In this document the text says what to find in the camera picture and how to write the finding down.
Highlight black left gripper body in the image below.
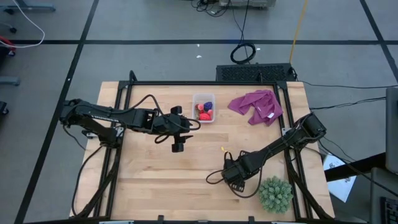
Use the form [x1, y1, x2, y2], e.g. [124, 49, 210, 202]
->
[154, 113, 192, 138]

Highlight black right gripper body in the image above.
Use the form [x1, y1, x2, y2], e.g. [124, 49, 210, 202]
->
[222, 154, 259, 185]

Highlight clear plastic tupperware container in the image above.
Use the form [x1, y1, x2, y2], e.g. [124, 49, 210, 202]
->
[192, 93, 216, 124]

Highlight green artificial succulent plant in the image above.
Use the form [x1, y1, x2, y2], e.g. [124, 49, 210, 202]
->
[257, 175, 294, 215]

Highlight magenta cloth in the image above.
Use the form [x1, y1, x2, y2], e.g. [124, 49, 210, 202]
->
[227, 89, 284, 127]

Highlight black perforated computer case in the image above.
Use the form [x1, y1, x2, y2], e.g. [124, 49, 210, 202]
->
[215, 62, 297, 83]

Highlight white printed paper sheet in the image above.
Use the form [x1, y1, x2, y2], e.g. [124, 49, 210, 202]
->
[323, 154, 357, 203]

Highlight black flat bar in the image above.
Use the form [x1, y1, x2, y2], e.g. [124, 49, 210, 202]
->
[325, 151, 387, 183]

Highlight grey power box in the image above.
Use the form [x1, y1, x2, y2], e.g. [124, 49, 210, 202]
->
[218, 0, 277, 8]

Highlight dark grey desk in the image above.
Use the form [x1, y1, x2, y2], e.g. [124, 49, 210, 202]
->
[369, 167, 398, 224]

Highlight grey cabinet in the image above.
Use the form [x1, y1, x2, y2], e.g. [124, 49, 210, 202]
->
[385, 86, 398, 175]

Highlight grey furniture leg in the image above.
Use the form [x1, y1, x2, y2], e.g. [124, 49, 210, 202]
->
[0, 77, 21, 86]
[0, 0, 57, 14]

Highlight red object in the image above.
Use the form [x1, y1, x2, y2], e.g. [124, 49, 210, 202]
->
[0, 35, 17, 53]

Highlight black metal table frame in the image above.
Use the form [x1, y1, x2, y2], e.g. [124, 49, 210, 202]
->
[70, 70, 335, 224]

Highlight black hanging cable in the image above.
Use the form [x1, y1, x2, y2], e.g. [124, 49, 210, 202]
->
[229, 0, 257, 65]

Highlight black cable tangle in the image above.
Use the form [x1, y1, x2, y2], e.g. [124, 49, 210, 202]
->
[190, 0, 233, 18]

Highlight black arm base cable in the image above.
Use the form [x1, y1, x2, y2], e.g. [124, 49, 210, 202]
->
[71, 144, 105, 218]

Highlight black floor cable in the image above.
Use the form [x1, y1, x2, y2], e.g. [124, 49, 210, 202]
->
[309, 96, 387, 111]
[298, 79, 398, 90]

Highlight yellow cable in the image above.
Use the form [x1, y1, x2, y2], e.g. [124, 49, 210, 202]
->
[288, 0, 309, 64]

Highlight white cable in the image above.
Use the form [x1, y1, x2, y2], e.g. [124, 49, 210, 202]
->
[0, 0, 46, 49]

